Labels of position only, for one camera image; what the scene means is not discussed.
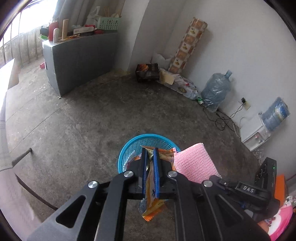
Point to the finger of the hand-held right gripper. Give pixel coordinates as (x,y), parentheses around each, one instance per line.
(248,189)

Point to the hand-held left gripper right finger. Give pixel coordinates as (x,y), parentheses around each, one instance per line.
(156,171)

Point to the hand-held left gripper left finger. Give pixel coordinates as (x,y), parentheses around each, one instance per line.
(144,171)

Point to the orange foil wrapper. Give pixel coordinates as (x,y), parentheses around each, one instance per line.
(167,156)

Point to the blue plastic basket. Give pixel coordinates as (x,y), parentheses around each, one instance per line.
(129,146)

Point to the orange snack packet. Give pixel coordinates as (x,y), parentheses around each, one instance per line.
(151,208)

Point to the pink knitted cloth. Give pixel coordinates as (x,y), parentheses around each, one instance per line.
(194,162)

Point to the orange box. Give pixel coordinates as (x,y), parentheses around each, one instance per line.
(281,187)

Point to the pink floral blanket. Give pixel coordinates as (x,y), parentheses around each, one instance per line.
(281,217)

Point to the white water dispenser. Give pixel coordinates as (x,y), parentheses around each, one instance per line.
(253,134)

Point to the blue water jug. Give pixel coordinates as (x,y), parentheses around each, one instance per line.
(216,90)
(276,114)

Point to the green can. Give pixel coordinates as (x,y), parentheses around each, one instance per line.
(200,100)

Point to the plastic wrapped bottle pack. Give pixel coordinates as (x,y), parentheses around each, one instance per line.
(186,87)

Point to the beige paper bag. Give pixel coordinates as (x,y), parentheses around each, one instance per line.
(167,76)

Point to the dark printed box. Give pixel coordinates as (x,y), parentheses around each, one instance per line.
(148,71)

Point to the crumpled white plastic bag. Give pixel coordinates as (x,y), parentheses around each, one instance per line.
(161,59)

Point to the black metal table leg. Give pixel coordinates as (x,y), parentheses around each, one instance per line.
(23,156)

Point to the grey cabinet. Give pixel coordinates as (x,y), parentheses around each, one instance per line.
(81,60)

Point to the patterned tall carton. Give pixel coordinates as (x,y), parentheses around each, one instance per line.
(187,44)

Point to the green plastic storage basket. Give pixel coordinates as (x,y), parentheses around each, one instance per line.
(108,24)

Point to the red white flat box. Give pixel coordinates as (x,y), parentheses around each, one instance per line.
(84,30)

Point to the small white bottle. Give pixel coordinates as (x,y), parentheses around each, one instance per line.
(56,36)

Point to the red thermos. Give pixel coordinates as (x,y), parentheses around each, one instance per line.
(51,32)

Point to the floral tablecloth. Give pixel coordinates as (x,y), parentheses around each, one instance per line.
(9,71)

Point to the black box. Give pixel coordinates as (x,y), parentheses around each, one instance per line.
(44,31)

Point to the grey curtain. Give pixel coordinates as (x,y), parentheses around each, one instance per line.
(74,11)

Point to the metal window railing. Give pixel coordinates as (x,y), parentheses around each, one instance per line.
(20,41)

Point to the wall outlet with plug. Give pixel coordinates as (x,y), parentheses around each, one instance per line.
(245,103)

